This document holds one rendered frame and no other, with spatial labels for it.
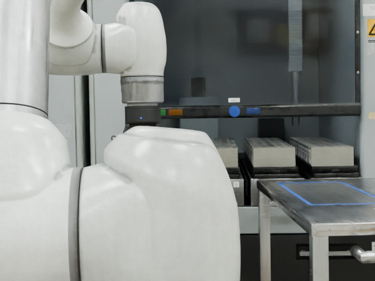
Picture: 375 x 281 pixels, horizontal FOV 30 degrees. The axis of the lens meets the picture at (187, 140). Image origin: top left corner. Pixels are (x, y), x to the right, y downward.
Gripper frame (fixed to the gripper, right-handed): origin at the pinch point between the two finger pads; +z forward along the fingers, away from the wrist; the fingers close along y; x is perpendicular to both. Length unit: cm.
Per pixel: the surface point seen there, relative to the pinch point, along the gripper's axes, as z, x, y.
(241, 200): 4.3, -33.1, -21.4
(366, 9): -45, -41, -55
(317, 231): 0, 42, -30
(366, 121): -15, -42, -55
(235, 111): -18.6, -38.0, -20.4
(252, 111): -18.6, -39.0, -24.9
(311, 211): -1.7, 29.4, -30.7
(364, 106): -19, -42, -55
